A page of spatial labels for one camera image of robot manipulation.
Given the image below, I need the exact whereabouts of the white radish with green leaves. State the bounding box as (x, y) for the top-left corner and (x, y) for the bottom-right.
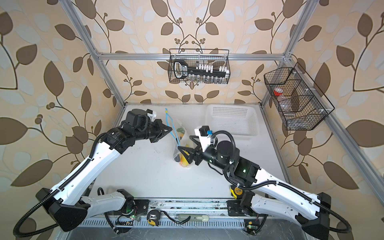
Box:
(177, 127), (186, 136)

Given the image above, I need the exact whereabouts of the yellow corn toy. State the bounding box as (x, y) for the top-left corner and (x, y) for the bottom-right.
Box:
(179, 151), (191, 168)

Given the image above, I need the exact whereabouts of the black wire basket back wall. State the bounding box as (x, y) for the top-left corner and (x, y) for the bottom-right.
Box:
(168, 48), (231, 85)

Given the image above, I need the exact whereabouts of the black wire basket wall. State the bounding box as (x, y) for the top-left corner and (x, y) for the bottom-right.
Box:
(168, 48), (231, 85)
(264, 63), (335, 131)

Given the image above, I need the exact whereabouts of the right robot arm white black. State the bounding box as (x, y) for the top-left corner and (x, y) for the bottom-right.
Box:
(178, 136), (352, 240)

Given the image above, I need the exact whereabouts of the red item in wire basket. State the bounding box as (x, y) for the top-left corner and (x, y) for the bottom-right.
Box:
(273, 87), (284, 97)

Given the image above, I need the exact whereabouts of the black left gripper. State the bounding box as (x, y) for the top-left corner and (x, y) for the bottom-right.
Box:
(132, 118), (173, 142)

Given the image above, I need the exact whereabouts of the pale green utility knife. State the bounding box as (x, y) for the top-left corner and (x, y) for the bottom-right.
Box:
(177, 214), (210, 222)

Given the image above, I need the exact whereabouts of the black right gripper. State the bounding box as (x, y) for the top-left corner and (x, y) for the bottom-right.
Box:
(180, 134), (231, 173)

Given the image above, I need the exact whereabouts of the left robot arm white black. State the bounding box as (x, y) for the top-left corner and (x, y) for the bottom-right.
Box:
(13, 109), (173, 238)

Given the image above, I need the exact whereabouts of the aluminium frame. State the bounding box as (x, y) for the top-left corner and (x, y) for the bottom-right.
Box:
(62, 1), (384, 209)

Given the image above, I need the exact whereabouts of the white plastic perforated basket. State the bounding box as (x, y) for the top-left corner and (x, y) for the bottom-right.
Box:
(205, 105), (259, 136)

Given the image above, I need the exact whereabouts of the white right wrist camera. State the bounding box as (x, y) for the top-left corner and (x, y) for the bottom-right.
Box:
(195, 126), (215, 152)

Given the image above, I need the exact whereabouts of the clear zip bag blue zipper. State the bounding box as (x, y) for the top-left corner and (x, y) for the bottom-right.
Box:
(165, 108), (194, 161)

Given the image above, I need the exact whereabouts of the yellow black tape measure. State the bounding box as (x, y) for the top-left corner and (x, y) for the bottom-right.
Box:
(230, 186), (244, 200)

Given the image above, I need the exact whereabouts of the black tape measure on rail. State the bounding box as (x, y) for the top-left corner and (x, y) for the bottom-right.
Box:
(147, 209), (161, 227)

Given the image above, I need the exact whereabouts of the black wire basket right wall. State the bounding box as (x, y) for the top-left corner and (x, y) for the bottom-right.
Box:
(264, 63), (335, 131)

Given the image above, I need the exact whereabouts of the black tool in wire basket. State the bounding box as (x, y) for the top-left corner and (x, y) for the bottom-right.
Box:
(172, 60), (230, 80)

